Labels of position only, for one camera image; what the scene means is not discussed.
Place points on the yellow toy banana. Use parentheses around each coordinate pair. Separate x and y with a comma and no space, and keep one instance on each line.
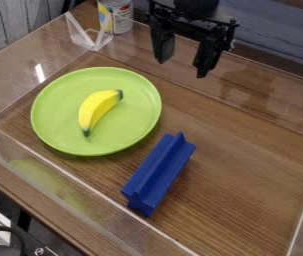
(95,106)

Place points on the green plate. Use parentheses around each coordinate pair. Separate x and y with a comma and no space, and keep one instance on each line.
(123,126)

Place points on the white labelled canister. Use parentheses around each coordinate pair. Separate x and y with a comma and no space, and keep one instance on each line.
(115,15)

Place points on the blue cross-shaped block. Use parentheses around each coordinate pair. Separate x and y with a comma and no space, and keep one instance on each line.
(154,177)

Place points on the clear acrylic enclosure wall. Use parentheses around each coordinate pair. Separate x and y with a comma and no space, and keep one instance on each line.
(234,205)

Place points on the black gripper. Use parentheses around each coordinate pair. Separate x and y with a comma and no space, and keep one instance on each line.
(191,16)

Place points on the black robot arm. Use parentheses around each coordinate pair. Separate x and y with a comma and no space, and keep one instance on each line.
(198,17)

